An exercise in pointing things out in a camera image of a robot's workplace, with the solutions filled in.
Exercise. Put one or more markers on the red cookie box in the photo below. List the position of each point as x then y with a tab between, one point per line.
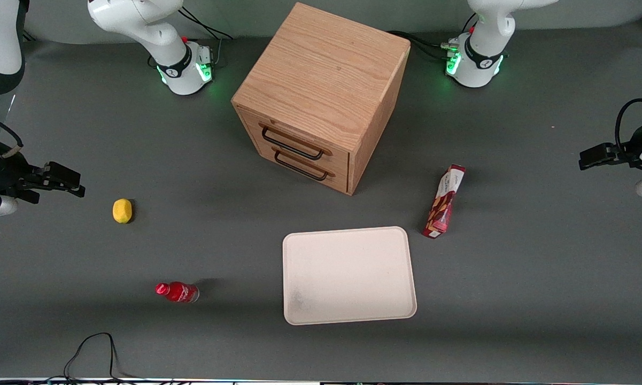
442	206

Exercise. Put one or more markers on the wooden drawer front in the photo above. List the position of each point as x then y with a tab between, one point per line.
299	136
331	181

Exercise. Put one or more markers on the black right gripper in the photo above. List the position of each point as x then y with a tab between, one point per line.
1	174

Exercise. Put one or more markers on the red soda bottle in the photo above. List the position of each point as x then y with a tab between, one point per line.
179	292

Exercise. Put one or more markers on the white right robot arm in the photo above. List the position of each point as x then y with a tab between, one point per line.
139	21

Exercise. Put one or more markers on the wooden drawer cabinet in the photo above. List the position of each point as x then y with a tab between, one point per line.
320	69

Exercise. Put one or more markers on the cream plastic tray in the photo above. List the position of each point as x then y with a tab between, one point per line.
347	275

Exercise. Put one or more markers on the yellow lemon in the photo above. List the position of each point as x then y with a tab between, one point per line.
122	210

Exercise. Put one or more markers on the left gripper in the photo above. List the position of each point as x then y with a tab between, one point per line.
624	151

